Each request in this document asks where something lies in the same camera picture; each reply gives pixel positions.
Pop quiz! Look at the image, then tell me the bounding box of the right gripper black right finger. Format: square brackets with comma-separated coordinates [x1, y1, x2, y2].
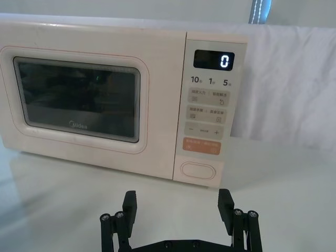
[217, 188, 263, 252]

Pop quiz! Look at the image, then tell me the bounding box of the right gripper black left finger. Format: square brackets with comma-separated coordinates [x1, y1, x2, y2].
[99, 190, 138, 252]

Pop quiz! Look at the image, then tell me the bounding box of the white table cloth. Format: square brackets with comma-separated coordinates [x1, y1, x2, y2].
[0, 136, 336, 252]

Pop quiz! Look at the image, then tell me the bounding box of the cream microwave oven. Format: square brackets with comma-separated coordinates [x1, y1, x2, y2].
[0, 20, 249, 188]

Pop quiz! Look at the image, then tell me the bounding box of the grey striped post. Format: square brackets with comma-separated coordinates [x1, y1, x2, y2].
[248, 0, 271, 25]

